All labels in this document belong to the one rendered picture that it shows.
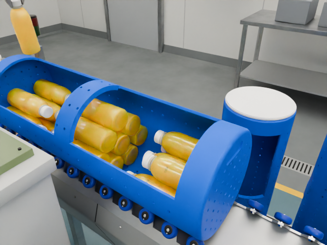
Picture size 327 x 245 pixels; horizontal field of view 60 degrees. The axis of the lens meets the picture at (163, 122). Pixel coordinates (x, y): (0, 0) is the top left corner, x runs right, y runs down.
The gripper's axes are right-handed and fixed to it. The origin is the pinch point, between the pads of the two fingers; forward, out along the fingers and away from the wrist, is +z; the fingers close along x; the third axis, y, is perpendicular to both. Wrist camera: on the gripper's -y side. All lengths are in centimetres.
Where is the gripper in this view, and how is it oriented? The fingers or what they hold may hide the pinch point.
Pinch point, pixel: (14, 1)
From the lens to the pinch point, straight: 122.6
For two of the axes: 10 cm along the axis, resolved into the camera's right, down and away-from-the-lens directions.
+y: 8.7, 3.4, -3.6
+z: -0.3, 7.7, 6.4
